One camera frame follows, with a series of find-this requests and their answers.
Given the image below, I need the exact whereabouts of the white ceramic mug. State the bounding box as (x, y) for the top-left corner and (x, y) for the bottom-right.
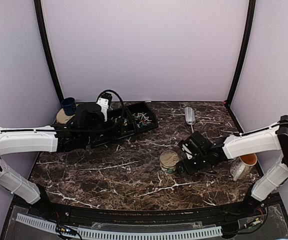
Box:
(230, 153), (258, 182)

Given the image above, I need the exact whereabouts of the white slotted cable duct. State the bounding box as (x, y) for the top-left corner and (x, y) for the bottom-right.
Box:
(15, 213), (223, 240)

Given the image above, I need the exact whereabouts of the black frame post right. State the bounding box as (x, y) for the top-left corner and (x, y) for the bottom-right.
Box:
(225, 0), (257, 106)

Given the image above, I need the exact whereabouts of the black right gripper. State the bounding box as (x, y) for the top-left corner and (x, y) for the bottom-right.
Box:
(176, 152), (210, 178)

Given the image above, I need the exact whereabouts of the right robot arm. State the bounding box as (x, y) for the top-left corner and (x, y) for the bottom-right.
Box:
(176, 115), (288, 217)

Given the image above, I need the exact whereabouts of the white round lid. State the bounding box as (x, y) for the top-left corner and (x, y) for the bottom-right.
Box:
(159, 150), (180, 166)

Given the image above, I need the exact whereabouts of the black frame post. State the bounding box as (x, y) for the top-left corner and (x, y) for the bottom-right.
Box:
(225, 0), (257, 106)
(33, 0), (64, 102)

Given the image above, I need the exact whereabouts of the round wooden coaster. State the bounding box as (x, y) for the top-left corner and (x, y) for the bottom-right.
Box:
(56, 108), (75, 124)

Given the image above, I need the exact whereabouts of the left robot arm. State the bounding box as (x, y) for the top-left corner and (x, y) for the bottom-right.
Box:
(0, 124), (117, 218)

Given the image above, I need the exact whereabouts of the black camera cable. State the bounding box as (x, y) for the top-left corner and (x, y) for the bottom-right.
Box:
(101, 89), (126, 131)

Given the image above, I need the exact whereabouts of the black three-compartment candy tray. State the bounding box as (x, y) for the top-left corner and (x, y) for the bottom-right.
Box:
(91, 101), (159, 148)

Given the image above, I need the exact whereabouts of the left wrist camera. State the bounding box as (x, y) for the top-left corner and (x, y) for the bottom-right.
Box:
(96, 92), (113, 122)

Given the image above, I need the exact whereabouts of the clear plastic cup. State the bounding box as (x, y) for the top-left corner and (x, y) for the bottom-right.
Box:
(159, 161), (176, 174)

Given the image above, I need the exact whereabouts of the black frame post left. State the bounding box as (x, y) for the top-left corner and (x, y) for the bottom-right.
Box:
(33, 0), (64, 102)

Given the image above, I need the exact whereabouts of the metal candy scoop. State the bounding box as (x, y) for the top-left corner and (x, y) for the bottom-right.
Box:
(184, 106), (196, 133)

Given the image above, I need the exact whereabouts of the dark blue cup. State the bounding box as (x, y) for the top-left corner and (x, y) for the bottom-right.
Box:
(61, 97), (76, 116)

